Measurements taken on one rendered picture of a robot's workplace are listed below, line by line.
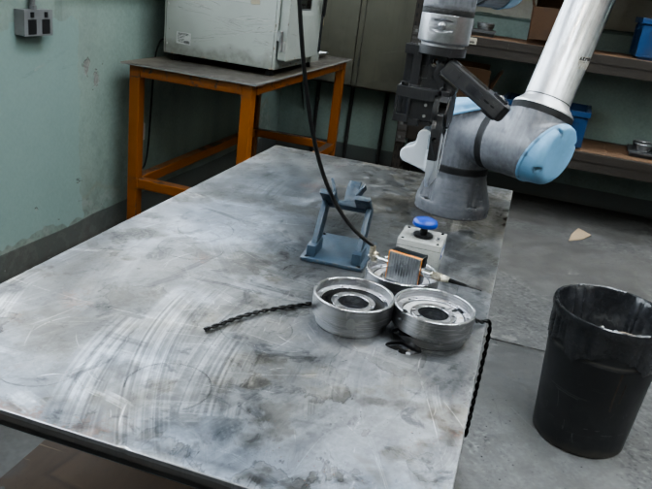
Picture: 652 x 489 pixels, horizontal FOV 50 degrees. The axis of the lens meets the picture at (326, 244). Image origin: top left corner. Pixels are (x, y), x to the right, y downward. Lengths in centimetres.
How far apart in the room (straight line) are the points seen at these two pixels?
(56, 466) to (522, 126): 93
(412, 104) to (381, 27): 367
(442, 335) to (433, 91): 37
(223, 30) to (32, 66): 85
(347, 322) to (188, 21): 254
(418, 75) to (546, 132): 32
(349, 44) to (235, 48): 171
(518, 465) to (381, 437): 144
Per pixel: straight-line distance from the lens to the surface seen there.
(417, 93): 105
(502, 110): 104
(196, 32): 326
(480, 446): 216
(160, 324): 87
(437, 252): 110
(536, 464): 216
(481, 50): 428
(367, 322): 86
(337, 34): 480
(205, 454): 66
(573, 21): 138
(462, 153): 138
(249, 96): 292
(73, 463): 106
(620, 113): 491
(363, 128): 506
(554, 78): 135
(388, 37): 471
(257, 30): 314
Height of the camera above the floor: 121
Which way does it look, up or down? 21 degrees down
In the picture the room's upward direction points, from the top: 7 degrees clockwise
